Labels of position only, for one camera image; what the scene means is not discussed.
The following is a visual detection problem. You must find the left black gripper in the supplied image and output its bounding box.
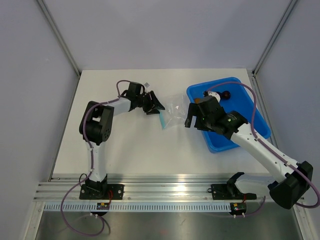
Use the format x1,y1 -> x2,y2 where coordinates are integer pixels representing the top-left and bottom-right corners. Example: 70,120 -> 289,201
135,90 -> 164,115

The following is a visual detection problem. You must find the clear zip top bag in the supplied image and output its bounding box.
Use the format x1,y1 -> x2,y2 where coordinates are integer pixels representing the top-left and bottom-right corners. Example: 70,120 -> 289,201
159,93 -> 190,130

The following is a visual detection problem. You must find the dark red plum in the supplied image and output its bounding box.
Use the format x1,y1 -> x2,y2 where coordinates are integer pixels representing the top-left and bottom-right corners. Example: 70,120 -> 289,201
221,90 -> 231,100

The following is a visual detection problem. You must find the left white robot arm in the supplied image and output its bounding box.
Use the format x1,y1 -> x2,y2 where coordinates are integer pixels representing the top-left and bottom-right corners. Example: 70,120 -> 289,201
79,80 -> 165,201

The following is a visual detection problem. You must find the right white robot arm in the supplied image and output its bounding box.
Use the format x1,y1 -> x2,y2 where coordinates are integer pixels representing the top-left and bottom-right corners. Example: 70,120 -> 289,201
184,95 -> 313,210

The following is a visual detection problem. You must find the blue plastic bin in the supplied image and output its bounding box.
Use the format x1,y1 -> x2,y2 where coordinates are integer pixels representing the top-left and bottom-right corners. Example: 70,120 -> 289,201
186,77 -> 271,153

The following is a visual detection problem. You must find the right small circuit board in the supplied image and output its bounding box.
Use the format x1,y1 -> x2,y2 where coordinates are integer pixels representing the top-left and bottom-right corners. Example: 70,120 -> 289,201
230,202 -> 247,212

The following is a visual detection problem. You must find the small circuit board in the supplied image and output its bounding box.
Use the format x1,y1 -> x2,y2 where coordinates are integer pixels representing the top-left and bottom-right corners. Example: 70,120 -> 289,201
96,202 -> 110,210
230,202 -> 247,212

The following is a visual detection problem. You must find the left small circuit board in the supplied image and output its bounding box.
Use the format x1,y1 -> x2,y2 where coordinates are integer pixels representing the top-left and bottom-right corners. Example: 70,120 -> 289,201
96,202 -> 110,210

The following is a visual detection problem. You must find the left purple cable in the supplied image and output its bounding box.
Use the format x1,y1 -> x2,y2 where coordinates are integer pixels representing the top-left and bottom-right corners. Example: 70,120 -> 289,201
60,79 -> 133,237

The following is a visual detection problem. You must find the aluminium mounting rail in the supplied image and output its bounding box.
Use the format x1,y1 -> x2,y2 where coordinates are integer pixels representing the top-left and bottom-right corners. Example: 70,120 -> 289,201
33,173 -> 306,203

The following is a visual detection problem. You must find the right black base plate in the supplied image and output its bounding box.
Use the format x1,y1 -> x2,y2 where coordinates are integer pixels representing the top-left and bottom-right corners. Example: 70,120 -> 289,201
207,183 -> 257,201

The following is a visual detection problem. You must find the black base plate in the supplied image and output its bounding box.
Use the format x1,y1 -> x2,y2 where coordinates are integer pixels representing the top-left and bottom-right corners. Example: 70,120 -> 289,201
207,183 -> 257,201
79,183 -> 124,200

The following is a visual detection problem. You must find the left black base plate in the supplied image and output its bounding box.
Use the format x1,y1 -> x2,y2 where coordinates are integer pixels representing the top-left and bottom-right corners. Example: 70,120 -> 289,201
79,183 -> 124,200

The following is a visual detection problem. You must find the right aluminium frame post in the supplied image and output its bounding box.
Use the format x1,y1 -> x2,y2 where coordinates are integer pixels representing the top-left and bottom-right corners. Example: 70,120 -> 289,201
251,0 -> 300,77

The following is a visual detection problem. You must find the aluminium frame post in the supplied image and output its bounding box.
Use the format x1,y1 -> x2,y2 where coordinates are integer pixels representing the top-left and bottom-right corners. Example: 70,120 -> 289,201
35,0 -> 82,79
251,0 -> 300,77

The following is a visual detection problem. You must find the left aluminium frame post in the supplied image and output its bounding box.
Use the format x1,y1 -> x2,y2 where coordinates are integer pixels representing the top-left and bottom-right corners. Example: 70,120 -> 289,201
35,0 -> 82,79

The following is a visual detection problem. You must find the white slotted cable duct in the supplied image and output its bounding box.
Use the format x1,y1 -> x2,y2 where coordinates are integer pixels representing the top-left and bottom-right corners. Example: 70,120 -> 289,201
44,201 -> 231,213

